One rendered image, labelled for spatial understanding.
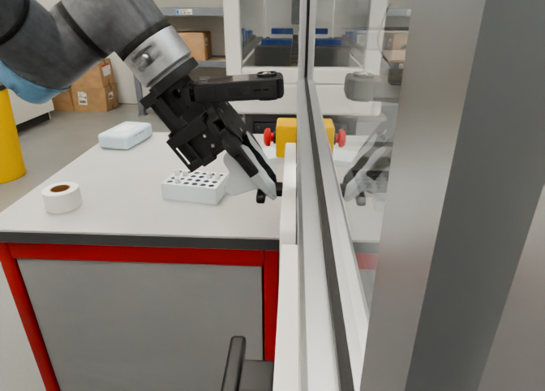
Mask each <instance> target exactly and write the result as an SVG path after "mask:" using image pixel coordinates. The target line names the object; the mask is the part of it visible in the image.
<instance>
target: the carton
mask: <svg viewBox="0 0 545 391"><path fill-rule="evenodd" d="M176 32H177V33H178V35H179V36H180V37H181V38H182V39H183V41H184V42H185V43H186V45H187V46H188V48H189V49H190V50H191V55H190V56H189V57H190V58H192V57H194V59H195V60H204V61H207V60H209V59H210V58H212V45H211V32H210V31H176Z"/></svg>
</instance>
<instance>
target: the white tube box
mask: <svg viewBox="0 0 545 391"><path fill-rule="evenodd" d="M179 170H180V175H179V177H180V178H181V182H180V183H175V181H174V178H175V177H177V176H175V175H174V172H173V173H172V174H171V175H170V176H169V177H168V178H167V179H165V180H164V181H163V182H162V183H161V190H162V197H163V199H165V200H180V201H187V202H195V203H202V204H218V203H219V201H220V200H221V198H222V197H223V196H224V194H225V193H226V191H225V189H224V184H225V181H226V180H227V178H228V177H229V174H227V173H220V174H221V179H218V180H216V179H215V173H219V172H212V178H210V179H208V178H207V175H206V173H207V172H210V171H201V170H195V171H193V172H191V171H190V170H187V171H188V176H186V177H183V176H182V171H183V169H179Z"/></svg>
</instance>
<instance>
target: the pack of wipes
mask: <svg viewBox="0 0 545 391"><path fill-rule="evenodd" d="M151 135H152V126H151V124H150V123H147V122H123V123H121V124H119V125H117V126H116V127H113V128H111V129H109V130H107V131H104V132H102V133H100V134H99V135H98V139H99V144H100V146H101V147H102V148H112V149H121V150H128V149H130V148H132V147H134V146H135V145H137V144H138V143H140V142H142V141H143V140H146V139H147V138H148V137H150V136H151Z"/></svg>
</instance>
